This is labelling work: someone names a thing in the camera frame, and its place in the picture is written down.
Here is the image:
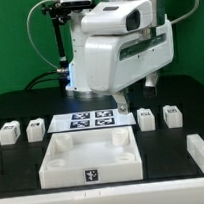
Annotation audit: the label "grey camera cable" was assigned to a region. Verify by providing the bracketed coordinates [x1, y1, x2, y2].
[24, 0, 65, 74]

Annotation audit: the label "black camera on stand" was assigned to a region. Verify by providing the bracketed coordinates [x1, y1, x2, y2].
[60, 0, 93, 9]

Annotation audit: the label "black camera stand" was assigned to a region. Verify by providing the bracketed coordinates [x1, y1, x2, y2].
[41, 1, 71, 68]

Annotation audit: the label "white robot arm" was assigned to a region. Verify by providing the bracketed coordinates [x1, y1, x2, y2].
[49, 0, 174, 114]

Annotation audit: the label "white square tabletop part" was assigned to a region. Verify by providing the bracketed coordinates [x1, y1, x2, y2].
[39, 126, 143, 189]

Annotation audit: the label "white marker plate with tags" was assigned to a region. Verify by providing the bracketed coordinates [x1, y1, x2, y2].
[48, 109, 136, 134]

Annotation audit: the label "black cables on base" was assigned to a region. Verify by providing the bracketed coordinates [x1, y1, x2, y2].
[22, 68, 72, 92]

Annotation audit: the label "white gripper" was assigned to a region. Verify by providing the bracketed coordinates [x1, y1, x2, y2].
[84, 20, 174, 115]

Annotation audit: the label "white L-shaped obstacle fence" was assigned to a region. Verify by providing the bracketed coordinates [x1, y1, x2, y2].
[0, 134, 204, 204]

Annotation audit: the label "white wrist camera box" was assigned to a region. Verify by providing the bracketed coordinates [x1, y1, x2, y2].
[81, 0, 153, 36]

